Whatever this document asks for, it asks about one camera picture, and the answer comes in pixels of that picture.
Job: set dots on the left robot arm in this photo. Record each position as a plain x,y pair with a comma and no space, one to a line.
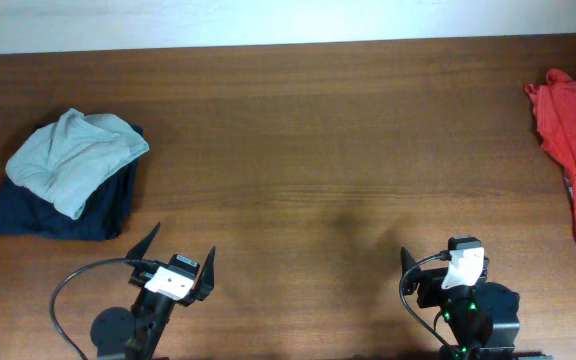
134,333

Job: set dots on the light grey folded shirt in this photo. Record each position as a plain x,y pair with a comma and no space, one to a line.
64,162

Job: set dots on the dark navy folded garment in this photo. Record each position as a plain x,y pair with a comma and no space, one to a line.
23,213

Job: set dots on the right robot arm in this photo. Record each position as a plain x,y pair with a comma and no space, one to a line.
482,315

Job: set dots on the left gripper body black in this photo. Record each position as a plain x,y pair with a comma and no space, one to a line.
142,276

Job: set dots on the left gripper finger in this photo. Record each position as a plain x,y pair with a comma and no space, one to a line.
205,281
138,251

